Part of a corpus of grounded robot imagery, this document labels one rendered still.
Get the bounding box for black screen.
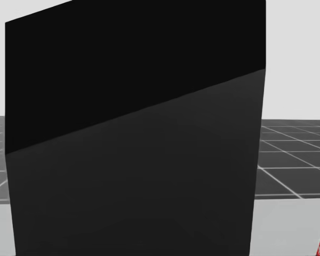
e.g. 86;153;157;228
4;0;267;256

